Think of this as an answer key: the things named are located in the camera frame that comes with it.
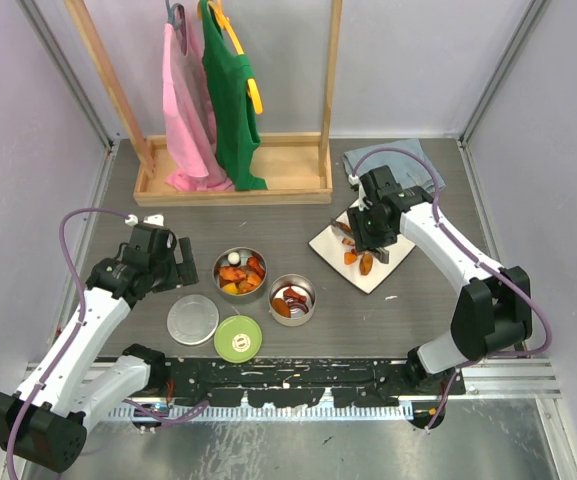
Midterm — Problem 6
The yellow food piece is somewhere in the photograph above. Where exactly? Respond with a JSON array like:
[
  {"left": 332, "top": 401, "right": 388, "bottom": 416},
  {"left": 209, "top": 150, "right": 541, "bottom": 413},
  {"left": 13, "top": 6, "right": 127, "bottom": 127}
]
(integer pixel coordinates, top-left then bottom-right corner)
[{"left": 222, "top": 283, "right": 238, "bottom": 295}]

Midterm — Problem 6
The round steel lid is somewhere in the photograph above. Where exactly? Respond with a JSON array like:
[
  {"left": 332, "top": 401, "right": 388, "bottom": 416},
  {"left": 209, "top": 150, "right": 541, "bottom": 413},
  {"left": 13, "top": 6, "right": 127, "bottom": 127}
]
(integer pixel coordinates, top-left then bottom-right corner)
[{"left": 166, "top": 294, "right": 220, "bottom": 346}]

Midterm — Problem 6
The large round steel tin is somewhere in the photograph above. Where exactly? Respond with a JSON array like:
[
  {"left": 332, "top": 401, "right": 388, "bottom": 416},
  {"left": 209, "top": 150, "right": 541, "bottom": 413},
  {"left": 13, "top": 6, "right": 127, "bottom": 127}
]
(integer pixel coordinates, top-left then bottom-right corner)
[{"left": 212, "top": 247, "right": 268, "bottom": 302}]

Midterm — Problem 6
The red food piece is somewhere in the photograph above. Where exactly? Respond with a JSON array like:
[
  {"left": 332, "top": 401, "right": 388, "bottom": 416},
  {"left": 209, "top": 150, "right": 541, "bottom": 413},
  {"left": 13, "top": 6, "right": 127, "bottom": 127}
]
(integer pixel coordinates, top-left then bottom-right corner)
[{"left": 246, "top": 256, "right": 265, "bottom": 278}]

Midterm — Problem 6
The green round lid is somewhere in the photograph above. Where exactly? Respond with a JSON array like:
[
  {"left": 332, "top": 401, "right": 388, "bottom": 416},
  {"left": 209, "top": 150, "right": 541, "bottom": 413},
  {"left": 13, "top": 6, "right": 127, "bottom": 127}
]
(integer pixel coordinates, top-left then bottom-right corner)
[{"left": 213, "top": 315, "right": 263, "bottom": 364}]

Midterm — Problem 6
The orange fried food piece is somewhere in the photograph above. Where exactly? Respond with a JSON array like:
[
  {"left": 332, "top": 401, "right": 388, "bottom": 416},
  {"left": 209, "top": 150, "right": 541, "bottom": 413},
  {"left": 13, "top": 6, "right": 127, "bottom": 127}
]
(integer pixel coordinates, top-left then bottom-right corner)
[{"left": 271, "top": 298, "right": 292, "bottom": 318}]

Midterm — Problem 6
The red bacon piece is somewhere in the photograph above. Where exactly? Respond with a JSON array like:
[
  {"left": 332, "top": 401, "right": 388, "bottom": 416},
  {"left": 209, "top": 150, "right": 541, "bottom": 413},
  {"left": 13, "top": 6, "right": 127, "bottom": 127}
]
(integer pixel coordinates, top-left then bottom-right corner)
[{"left": 283, "top": 287, "right": 308, "bottom": 303}]

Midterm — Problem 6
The small steel bowl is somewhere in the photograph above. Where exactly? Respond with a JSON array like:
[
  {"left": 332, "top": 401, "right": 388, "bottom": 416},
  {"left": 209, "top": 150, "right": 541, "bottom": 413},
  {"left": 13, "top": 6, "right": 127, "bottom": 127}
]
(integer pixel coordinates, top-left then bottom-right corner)
[{"left": 268, "top": 274, "right": 317, "bottom": 327}]

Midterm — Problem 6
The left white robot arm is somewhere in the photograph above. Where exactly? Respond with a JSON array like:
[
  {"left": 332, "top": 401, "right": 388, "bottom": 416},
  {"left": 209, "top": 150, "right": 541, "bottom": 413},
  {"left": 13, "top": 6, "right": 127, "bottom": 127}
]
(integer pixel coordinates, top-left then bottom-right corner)
[{"left": 0, "top": 222, "right": 198, "bottom": 474}]

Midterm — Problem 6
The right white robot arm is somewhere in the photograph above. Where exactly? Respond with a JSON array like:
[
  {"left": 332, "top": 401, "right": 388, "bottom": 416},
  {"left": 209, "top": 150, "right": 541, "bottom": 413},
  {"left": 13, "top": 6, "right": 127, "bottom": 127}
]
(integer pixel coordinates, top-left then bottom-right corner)
[{"left": 347, "top": 166, "right": 533, "bottom": 394}]

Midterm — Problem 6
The food pile on plate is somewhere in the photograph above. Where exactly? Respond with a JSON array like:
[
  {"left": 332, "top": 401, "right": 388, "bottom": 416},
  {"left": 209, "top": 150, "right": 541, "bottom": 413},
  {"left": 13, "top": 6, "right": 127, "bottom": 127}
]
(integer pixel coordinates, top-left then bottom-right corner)
[{"left": 331, "top": 220, "right": 374, "bottom": 276}]

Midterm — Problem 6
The white square plate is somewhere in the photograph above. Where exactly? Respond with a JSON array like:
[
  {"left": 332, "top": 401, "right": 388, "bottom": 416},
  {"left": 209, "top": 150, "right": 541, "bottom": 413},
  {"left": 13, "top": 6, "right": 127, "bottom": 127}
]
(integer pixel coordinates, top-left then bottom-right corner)
[{"left": 309, "top": 225, "right": 415, "bottom": 294}]

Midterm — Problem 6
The folded blue towel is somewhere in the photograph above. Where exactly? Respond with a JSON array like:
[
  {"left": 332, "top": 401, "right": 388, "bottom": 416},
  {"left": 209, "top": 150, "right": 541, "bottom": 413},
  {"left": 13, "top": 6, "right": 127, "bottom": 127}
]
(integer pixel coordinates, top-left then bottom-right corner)
[{"left": 342, "top": 138, "right": 446, "bottom": 194}]

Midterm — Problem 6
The wooden clothes rack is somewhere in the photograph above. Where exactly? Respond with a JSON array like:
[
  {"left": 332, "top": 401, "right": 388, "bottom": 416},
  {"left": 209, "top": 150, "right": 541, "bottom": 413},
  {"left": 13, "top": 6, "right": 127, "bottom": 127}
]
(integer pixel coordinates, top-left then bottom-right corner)
[{"left": 65, "top": 1, "right": 343, "bottom": 207}]

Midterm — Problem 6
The pink shirt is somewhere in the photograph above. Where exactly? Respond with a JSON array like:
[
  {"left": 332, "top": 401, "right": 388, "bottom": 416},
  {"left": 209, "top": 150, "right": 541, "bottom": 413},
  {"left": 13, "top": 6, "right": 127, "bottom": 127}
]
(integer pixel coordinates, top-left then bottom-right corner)
[{"left": 162, "top": 24, "right": 234, "bottom": 192}]

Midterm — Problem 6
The green shirt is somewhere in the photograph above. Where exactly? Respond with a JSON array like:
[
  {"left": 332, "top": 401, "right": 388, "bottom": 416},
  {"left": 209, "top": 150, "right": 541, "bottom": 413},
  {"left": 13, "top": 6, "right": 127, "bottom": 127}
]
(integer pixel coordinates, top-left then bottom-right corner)
[{"left": 202, "top": 4, "right": 269, "bottom": 192}]

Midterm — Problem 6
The grey clothes hanger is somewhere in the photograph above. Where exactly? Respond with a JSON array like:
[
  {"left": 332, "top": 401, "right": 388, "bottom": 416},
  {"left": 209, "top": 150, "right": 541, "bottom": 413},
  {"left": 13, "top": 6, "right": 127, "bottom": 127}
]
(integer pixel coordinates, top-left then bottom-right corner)
[{"left": 165, "top": 0, "right": 188, "bottom": 55}]

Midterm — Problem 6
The yellow clothes hanger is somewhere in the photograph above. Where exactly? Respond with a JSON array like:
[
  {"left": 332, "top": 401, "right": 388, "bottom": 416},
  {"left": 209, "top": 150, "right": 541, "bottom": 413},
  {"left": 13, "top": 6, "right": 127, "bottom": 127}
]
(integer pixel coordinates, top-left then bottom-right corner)
[{"left": 197, "top": 1, "right": 264, "bottom": 115}]

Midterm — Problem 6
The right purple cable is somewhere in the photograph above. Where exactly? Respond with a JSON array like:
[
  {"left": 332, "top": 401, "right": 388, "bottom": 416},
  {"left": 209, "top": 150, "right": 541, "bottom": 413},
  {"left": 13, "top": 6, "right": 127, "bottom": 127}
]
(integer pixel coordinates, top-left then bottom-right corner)
[{"left": 352, "top": 146, "right": 554, "bottom": 431}]

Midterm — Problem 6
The purple cable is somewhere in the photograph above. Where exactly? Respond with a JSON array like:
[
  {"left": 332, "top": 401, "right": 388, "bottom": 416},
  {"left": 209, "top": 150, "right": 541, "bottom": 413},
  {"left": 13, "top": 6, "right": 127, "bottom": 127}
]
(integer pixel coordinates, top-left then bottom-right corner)
[
  {"left": 2, "top": 207, "right": 211, "bottom": 476},
  {"left": 352, "top": 146, "right": 554, "bottom": 431}
]

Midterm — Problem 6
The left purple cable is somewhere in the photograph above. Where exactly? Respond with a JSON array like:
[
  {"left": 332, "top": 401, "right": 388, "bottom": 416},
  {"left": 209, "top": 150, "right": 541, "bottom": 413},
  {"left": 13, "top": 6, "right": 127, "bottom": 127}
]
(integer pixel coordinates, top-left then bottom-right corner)
[{"left": 2, "top": 207, "right": 211, "bottom": 476}]

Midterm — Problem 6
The white cable duct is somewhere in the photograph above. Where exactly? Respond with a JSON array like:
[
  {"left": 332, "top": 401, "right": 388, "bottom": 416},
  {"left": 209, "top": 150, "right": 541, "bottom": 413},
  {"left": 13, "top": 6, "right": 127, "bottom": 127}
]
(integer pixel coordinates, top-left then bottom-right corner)
[{"left": 110, "top": 399, "right": 415, "bottom": 422}]

